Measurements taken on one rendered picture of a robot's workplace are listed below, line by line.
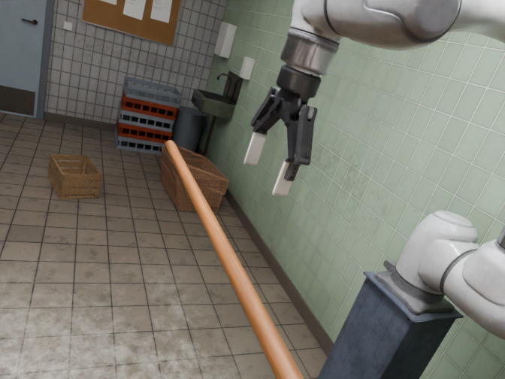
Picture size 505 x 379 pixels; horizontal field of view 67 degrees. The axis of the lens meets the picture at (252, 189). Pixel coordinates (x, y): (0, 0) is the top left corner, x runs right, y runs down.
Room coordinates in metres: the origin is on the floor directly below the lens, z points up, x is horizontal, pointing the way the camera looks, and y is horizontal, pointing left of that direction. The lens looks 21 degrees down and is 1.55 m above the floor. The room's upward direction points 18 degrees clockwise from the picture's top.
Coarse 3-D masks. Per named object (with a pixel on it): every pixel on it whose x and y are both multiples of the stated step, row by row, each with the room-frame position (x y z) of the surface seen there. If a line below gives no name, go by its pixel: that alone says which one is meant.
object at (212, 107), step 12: (228, 72) 4.42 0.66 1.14; (228, 84) 4.20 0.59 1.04; (240, 84) 4.02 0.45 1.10; (192, 96) 4.22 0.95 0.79; (204, 96) 3.95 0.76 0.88; (216, 96) 4.16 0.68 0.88; (228, 96) 4.24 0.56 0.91; (204, 108) 3.88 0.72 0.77; (216, 108) 3.93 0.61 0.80; (228, 108) 3.99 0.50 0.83
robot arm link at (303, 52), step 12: (288, 36) 0.69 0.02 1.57; (300, 36) 0.67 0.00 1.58; (312, 36) 0.66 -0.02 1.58; (288, 48) 0.68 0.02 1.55; (300, 48) 0.66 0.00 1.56; (312, 48) 0.66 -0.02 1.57; (324, 48) 0.66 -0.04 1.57; (336, 48) 0.68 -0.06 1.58; (288, 60) 0.67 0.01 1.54; (300, 60) 0.66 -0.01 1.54; (312, 60) 0.66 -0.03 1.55; (324, 60) 0.67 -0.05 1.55; (312, 72) 0.68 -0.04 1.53; (324, 72) 0.68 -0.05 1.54
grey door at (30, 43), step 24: (0, 0) 3.96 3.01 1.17; (24, 0) 4.06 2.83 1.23; (48, 0) 4.15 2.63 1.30; (0, 24) 3.97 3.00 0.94; (24, 24) 4.07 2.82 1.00; (48, 24) 4.15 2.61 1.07; (0, 48) 3.97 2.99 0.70; (24, 48) 4.07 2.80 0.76; (48, 48) 4.16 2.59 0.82; (0, 72) 3.98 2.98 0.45; (24, 72) 4.08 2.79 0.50; (0, 96) 3.98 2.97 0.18; (24, 96) 4.09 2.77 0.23
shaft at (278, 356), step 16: (176, 160) 0.98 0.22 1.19; (192, 176) 0.90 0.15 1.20; (192, 192) 0.81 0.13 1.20; (208, 208) 0.74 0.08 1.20; (208, 224) 0.68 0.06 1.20; (224, 240) 0.62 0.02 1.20; (224, 256) 0.58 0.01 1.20; (240, 272) 0.54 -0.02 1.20; (240, 288) 0.50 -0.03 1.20; (240, 304) 0.49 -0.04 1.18; (256, 304) 0.47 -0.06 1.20; (256, 320) 0.44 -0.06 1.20; (256, 336) 0.43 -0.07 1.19; (272, 336) 0.41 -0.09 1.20; (272, 352) 0.39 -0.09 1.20; (288, 352) 0.39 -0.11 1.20; (272, 368) 0.38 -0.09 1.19; (288, 368) 0.37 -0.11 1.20
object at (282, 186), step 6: (288, 162) 0.64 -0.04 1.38; (282, 168) 0.64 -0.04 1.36; (282, 174) 0.64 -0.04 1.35; (282, 180) 0.64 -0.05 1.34; (288, 180) 0.65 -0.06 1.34; (276, 186) 0.64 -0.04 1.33; (282, 186) 0.64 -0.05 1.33; (288, 186) 0.65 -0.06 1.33; (276, 192) 0.64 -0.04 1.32; (282, 192) 0.64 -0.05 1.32; (288, 192) 0.65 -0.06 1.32
